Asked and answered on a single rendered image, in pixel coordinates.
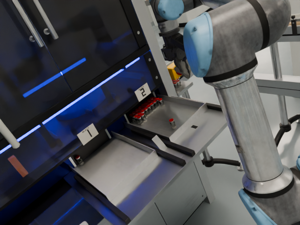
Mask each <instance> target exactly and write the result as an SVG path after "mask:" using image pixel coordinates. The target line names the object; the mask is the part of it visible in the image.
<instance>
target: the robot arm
mask: <svg viewBox="0 0 300 225"><path fill-rule="evenodd" d="M149 3H150V5H151V7H152V10H153V13H154V16H155V19H156V21H157V24H158V26H159V29H160V33H159V36H160V37H163V40H164V43H165V44H164V46H163V48H162V49H161V51H162V54H163V57H164V59H165V61H170V62H172V61H174V64H175V66H176V67H175V68H174V70H175V72H178V73H180V74H182V75H183V76H184V77H185V78H187V79H189V78H190V76H191V71H192V72H193V74H194V76H196V77H198V78H199V77H200V78H203V80H204V82H205V83H206V84H208V85H211V86H213V87H214V89H215V92H216V95H217V97H218V100H219V103H220V105H221V108H222V111H223V114H224V116H225V119H226V122H227V125H228V127H229V130H230V133H231V136H232V138H233V141H234V144H235V146H236V149H237V152H238V155H239V158H240V160H241V163H242V166H243V169H244V171H245V174H244V175H243V177H242V185H243V187H244V189H243V188H242V189H241V190H240V191H238V194H239V197H240V199H241V200H242V202H243V204H244V206H245V207H246V209H247V210H248V212H249V214H250V215H251V216H252V218H253V219H254V221H255V222H256V224H257V225H292V224H294V223H297V222H298V223H299V225H300V154H299V156H298V159H297V160H296V166H294V167H291V168H288V167H287V166H285V165H283V164H282V162H281V159H280V156H279V153H278V150H277V146H276V143H275V140H274V137H273V134H272V131H271V128H270V124H269V121H268V118H267V115H266V112H265V109H264V106H263V102H262V99H261V96H260V94H259V90H258V87H257V84H256V81H255V78H254V74H253V73H254V70H255V69H256V67H257V65H258V61H257V58H256V54H255V53H256V52H259V51H261V50H263V49H265V48H267V47H269V46H271V45H273V44H274V43H275V42H276V41H278V40H279V39H280V38H281V37H282V35H283V34H284V32H285V31H286V29H287V27H288V25H289V22H290V18H291V5H290V2H289V0H149ZM201 5H205V6H208V7H210V8H213V10H211V11H209V12H204V13H202V14H201V15H200V16H198V17H196V18H194V19H192V20H190V21H189V22H188V23H187V24H186V25H185V27H184V31H183V35H182V34H180V33H178V32H179V31H180V28H179V23H178V20H177V19H178V18H179V17H180V16H181V15H182V14H183V13H185V12H188V11H190V10H192V9H194V8H197V7H199V6H201ZM181 60H182V61H181Z"/></svg>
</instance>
